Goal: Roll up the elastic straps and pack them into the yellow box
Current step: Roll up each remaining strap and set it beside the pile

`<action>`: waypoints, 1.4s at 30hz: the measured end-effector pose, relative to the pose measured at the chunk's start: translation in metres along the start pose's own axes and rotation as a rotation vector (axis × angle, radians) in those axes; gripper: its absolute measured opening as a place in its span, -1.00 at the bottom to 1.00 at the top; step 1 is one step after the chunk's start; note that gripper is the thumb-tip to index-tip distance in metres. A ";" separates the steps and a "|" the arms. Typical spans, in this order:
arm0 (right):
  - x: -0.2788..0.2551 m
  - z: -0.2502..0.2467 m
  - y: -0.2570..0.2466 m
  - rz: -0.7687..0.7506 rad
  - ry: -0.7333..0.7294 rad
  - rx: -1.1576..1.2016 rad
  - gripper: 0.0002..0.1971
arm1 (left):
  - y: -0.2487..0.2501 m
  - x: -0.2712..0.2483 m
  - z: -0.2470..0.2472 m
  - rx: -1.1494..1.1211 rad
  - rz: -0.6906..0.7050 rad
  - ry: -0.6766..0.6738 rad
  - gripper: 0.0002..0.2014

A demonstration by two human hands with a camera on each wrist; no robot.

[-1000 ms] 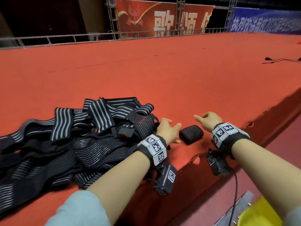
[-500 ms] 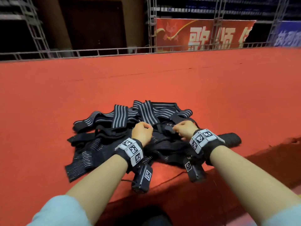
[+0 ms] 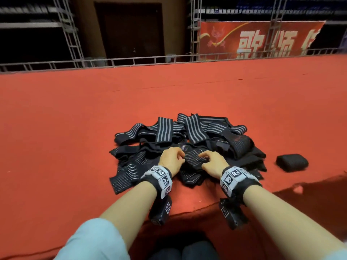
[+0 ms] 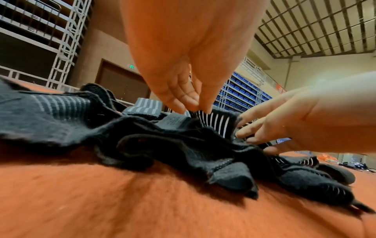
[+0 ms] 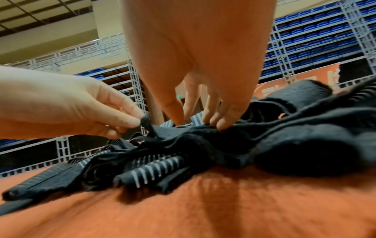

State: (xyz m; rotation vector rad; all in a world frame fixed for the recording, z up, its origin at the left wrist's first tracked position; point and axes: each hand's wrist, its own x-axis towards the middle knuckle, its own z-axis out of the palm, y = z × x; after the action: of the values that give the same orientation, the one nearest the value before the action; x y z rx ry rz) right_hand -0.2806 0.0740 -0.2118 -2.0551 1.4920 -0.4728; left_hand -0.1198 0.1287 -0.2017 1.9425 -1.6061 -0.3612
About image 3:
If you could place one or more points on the person's right hand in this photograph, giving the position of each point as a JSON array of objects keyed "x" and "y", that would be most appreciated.
[{"x": 214, "y": 162}]

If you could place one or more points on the person's left hand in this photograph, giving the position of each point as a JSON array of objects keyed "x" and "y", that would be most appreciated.
[{"x": 172, "y": 158}]

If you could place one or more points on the person's left forearm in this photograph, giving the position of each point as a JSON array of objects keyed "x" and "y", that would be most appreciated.
[{"x": 130, "y": 205}]

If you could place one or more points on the person's right forearm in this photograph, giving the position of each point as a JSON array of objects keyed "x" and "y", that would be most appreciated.
[{"x": 293, "y": 224}]

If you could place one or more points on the black wristband with marker tags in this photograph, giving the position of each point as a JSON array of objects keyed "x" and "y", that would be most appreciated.
[
  {"x": 158, "y": 178},
  {"x": 237, "y": 178}
]

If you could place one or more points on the black trousers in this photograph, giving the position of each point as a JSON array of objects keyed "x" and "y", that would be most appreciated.
[{"x": 184, "y": 250}]

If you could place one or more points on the metal railing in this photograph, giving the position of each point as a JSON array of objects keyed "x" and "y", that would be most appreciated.
[{"x": 135, "y": 61}]

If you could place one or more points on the light blue sleeve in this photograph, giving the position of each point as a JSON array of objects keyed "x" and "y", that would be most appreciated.
[
  {"x": 339, "y": 255},
  {"x": 89, "y": 241}
]

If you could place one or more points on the red banner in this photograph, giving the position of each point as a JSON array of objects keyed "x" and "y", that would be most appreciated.
[{"x": 260, "y": 40}]

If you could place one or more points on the metal truss column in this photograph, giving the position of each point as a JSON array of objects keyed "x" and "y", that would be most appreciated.
[
  {"x": 277, "y": 10},
  {"x": 69, "y": 29},
  {"x": 195, "y": 29}
]

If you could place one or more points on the dark brown door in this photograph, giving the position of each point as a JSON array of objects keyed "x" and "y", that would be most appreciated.
[{"x": 130, "y": 29}]

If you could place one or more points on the tiered bleacher seats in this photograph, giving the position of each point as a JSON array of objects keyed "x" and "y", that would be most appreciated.
[
  {"x": 244, "y": 8},
  {"x": 27, "y": 16}
]

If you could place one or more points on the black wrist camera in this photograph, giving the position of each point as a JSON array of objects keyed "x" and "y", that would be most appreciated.
[
  {"x": 232, "y": 212},
  {"x": 161, "y": 209}
]

